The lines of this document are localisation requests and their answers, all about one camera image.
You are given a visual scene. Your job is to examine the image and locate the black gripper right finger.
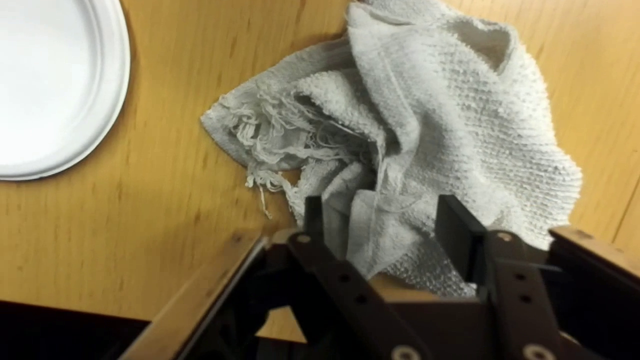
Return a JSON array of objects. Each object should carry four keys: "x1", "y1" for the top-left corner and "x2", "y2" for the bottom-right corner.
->
[{"x1": 434, "y1": 191, "x2": 640, "y2": 360}]

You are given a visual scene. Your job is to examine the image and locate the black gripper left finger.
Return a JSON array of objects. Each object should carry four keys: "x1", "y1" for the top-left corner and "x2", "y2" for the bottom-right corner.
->
[{"x1": 118, "y1": 194, "x2": 432, "y2": 360}]

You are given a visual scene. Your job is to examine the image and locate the white frayed terry towel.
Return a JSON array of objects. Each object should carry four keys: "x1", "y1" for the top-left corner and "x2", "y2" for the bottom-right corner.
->
[{"x1": 200, "y1": 0, "x2": 585, "y2": 300}]

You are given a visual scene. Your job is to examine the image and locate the white round plate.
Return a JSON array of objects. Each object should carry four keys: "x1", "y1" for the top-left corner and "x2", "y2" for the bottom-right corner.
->
[{"x1": 0, "y1": 0, "x2": 134, "y2": 184}]

